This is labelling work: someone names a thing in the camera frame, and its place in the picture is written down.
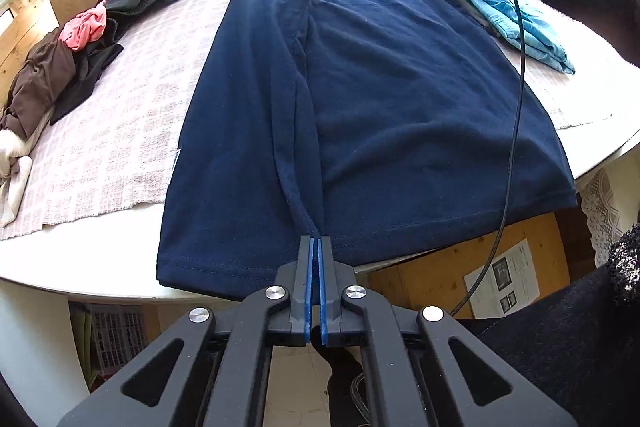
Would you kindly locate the person's black clothing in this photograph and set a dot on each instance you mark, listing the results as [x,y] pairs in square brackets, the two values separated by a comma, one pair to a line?
[575,347]

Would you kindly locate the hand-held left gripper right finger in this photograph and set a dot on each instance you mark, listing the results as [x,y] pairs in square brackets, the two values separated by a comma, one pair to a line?
[323,292]

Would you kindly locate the pink plaid blanket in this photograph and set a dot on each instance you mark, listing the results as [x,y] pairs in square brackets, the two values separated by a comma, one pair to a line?
[115,132]

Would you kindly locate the white lace cloth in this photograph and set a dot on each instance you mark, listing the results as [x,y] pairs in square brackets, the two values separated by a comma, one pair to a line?
[600,217]

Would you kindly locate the brown garment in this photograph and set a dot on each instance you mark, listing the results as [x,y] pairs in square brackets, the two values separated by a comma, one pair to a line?
[42,87]

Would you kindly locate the white paper sheet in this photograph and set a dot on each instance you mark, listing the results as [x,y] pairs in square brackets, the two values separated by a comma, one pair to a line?
[520,277]

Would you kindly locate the grey plastic crate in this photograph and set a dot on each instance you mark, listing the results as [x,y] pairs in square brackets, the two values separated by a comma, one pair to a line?
[115,337]

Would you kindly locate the light blue folded garment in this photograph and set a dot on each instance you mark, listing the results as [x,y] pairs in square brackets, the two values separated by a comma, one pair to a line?
[520,27]

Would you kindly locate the black garment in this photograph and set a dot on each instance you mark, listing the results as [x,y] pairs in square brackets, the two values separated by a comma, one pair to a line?
[87,77]

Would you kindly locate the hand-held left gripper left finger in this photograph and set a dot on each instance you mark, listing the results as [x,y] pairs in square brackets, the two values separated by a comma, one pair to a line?
[309,292]

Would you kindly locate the cardboard box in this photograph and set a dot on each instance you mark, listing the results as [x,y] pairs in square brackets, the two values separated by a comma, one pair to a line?
[430,277]

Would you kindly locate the pink garment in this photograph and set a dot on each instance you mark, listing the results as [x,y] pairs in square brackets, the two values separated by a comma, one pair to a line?
[85,29]

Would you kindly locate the slatted wooden board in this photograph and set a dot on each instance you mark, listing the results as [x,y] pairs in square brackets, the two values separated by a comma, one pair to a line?
[20,37]

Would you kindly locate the navy blue shirt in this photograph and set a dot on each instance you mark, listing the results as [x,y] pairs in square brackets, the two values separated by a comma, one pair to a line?
[400,107]

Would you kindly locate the white garment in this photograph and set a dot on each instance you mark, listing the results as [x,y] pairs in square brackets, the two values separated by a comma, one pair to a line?
[15,187]

